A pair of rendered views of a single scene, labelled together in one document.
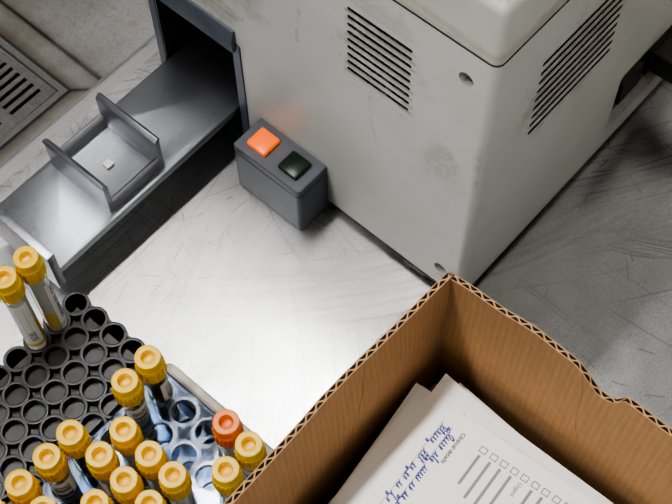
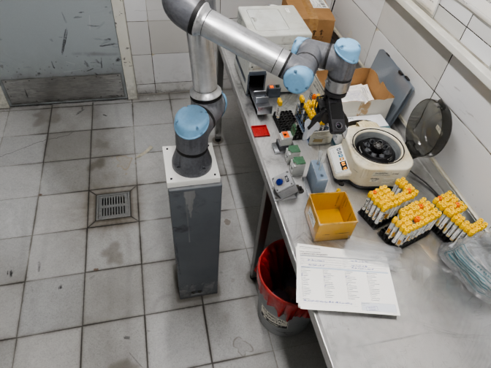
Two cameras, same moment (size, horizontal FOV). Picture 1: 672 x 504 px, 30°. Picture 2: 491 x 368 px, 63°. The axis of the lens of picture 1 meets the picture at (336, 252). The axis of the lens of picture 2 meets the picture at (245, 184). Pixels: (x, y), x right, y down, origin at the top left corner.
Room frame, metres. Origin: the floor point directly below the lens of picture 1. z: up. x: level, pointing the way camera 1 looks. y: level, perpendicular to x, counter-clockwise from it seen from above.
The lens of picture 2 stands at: (-0.28, 1.45, 1.98)
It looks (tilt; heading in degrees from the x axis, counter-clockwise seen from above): 48 degrees down; 300
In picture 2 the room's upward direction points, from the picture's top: 6 degrees clockwise
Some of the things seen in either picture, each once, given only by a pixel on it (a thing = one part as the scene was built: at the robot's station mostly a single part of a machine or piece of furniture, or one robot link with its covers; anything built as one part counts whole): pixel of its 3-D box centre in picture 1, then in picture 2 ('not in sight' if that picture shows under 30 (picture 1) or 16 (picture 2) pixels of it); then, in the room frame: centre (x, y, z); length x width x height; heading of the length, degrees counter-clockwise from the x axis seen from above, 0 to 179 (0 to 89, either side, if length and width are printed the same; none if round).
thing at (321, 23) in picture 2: not in sight; (305, 21); (0.62, -0.56, 0.97); 0.31 x 0.23 x 0.18; 131
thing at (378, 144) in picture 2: not in sight; (375, 151); (-0.11, 0.20, 0.97); 0.15 x 0.15 x 0.07
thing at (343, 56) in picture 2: not in sight; (343, 60); (0.05, 0.40, 1.38); 0.09 x 0.08 x 0.11; 15
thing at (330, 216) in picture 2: not in sight; (329, 216); (-0.10, 0.56, 0.93); 0.13 x 0.13 x 0.10; 44
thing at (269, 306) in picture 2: not in sight; (291, 290); (-0.04, 0.51, 0.22); 0.38 x 0.37 x 0.44; 138
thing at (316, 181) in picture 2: not in sight; (316, 178); (0.01, 0.44, 0.92); 0.10 x 0.07 x 0.10; 132
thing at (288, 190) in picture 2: not in sight; (289, 184); (0.08, 0.52, 0.92); 0.13 x 0.07 x 0.08; 48
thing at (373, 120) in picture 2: not in sight; (359, 129); (0.00, 0.06, 0.92); 0.24 x 0.12 x 0.10; 48
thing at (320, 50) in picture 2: not in sight; (309, 55); (0.14, 0.44, 1.38); 0.11 x 0.11 x 0.08; 15
